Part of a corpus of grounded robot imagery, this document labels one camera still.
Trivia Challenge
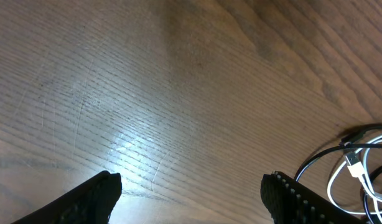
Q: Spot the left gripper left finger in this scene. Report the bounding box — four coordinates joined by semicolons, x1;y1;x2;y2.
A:
13;170;122;224

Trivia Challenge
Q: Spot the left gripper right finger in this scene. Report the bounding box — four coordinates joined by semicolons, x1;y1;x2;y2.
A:
260;171;364;224

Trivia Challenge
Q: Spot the white usb cable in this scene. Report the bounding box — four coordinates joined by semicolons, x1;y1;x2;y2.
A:
326;132;382;224

